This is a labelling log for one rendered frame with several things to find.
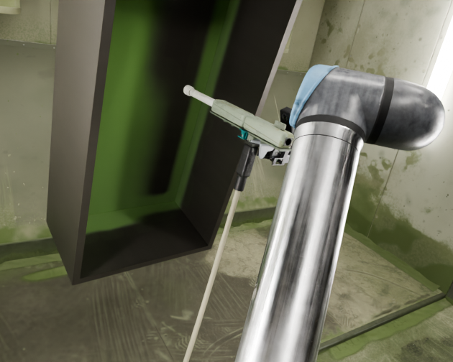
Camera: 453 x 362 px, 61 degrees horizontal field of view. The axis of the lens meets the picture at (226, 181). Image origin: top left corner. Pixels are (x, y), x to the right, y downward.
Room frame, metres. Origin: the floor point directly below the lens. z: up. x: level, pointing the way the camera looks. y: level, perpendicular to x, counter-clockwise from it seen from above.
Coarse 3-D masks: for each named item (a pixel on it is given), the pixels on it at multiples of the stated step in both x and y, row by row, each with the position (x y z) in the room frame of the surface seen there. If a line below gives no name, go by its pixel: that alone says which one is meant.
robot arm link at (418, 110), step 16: (400, 80) 0.66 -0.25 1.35; (400, 96) 0.63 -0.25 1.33; (416, 96) 0.64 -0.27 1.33; (432, 96) 0.66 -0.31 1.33; (400, 112) 0.62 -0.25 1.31; (416, 112) 0.62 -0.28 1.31; (432, 112) 0.64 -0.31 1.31; (384, 128) 0.62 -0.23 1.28; (400, 128) 0.62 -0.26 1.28; (416, 128) 0.62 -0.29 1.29; (432, 128) 0.64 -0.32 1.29; (384, 144) 0.64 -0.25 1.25; (400, 144) 0.64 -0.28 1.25; (416, 144) 0.65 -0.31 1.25
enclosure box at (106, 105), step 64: (64, 0) 1.15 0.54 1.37; (128, 0) 1.32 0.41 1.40; (192, 0) 1.47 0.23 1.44; (256, 0) 1.46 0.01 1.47; (64, 64) 1.15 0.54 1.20; (128, 64) 1.38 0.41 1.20; (192, 64) 1.55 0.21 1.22; (256, 64) 1.41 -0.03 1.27; (64, 128) 1.14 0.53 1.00; (128, 128) 1.44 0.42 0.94; (192, 128) 1.64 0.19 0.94; (64, 192) 1.14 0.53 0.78; (128, 192) 1.53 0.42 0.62; (192, 192) 1.61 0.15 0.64; (64, 256) 1.13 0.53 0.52; (128, 256) 1.27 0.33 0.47
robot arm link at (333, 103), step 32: (320, 96) 0.64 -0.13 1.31; (352, 96) 0.63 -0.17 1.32; (384, 96) 0.63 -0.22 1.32; (320, 128) 0.60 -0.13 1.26; (352, 128) 0.60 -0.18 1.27; (288, 160) 0.61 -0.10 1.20; (320, 160) 0.56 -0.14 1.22; (352, 160) 0.58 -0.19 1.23; (288, 192) 0.55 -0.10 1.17; (320, 192) 0.53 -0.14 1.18; (288, 224) 0.50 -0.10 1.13; (320, 224) 0.50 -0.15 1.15; (288, 256) 0.47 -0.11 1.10; (320, 256) 0.47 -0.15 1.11; (256, 288) 0.47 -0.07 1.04; (288, 288) 0.44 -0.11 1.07; (320, 288) 0.45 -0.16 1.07; (256, 320) 0.42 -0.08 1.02; (288, 320) 0.41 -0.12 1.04; (320, 320) 0.43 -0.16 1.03; (256, 352) 0.39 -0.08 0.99; (288, 352) 0.39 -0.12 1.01
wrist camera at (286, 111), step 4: (284, 108) 1.10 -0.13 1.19; (288, 108) 1.09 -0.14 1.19; (280, 112) 1.10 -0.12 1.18; (284, 112) 1.09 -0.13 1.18; (288, 112) 1.08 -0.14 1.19; (280, 116) 1.11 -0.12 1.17; (284, 116) 1.08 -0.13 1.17; (288, 116) 1.08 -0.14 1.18; (280, 120) 1.11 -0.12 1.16; (284, 120) 1.09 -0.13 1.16; (288, 120) 1.08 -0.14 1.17; (288, 124) 1.09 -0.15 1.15; (288, 128) 1.09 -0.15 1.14; (292, 128) 1.08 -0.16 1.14; (292, 132) 1.09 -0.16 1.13; (292, 144) 1.10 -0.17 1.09
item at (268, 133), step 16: (208, 96) 1.20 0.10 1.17; (224, 112) 1.09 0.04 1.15; (240, 112) 1.05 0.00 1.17; (240, 128) 1.03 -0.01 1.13; (256, 128) 0.98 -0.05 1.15; (272, 128) 0.95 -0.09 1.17; (256, 144) 0.99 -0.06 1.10; (272, 144) 0.94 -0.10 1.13; (240, 160) 1.01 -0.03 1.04; (240, 176) 1.00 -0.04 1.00
